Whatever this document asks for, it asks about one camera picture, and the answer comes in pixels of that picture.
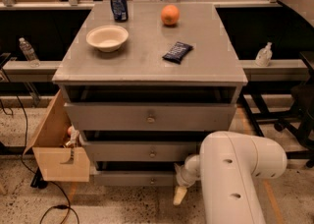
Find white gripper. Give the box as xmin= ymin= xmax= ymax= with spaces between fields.
xmin=173 ymin=154 xmax=200 ymax=205

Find grey bottom drawer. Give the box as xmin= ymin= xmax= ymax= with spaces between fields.
xmin=92 ymin=161 xmax=175 ymax=187

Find grey drawer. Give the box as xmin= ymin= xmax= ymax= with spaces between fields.
xmin=79 ymin=131 xmax=209 ymax=162
xmin=65 ymin=103 xmax=236 ymax=132
xmin=92 ymin=161 xmax=175 ymax=187

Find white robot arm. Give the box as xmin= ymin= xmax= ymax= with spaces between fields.
xmin=173 ymin=132 xmax=288 ymax=224

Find grey middle drawer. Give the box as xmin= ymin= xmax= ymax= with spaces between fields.
xmin=79 ymin=131 xmax=209 ymax=162

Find grey drawer cabinet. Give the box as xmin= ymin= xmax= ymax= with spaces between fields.
xmin=52 ymin=0 xmax=248 ymax=187

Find grey top drawer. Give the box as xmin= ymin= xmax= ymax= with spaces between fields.
xmin=65 ymin=103 xmax=236 ymax=132

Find items inside cardboard box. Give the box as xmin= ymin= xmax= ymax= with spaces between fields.
xmin=64 ymin=126 xmax=79 ymax=148

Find cardboard box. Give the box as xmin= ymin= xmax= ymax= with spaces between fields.
xmin=24 ymin=91 xmax=90 ymax=182

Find dark blue snack packet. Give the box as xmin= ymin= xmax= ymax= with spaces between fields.
xmin=163 ymin=42 xmax=193 ymax=64

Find hand sanitizer pump bottle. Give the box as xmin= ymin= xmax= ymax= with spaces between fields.
xmin=255 ymin=42 xmax=272 ymax=67

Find black office chair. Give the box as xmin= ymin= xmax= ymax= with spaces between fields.
xmin=253 ymin=50 xmax=314 ymax=169

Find white bowl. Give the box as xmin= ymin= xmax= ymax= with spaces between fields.
xmin=86 ymin=26 xmax=129 ymax=52

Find orange fruit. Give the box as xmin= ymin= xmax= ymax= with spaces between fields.
xmin=161 ymin=5 xmax=180 ymax=26

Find blue soda can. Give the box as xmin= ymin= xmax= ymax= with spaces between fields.
xmin=110 ymin=0 xmax=129 ymax=22

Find clear water bottle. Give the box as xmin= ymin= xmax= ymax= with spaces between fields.
xmin=19 ymin=37 xmax=40 ymax=68

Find black floor cable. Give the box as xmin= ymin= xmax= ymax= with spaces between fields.
xmin=0 ymin=70 xmax=80 ymax=224

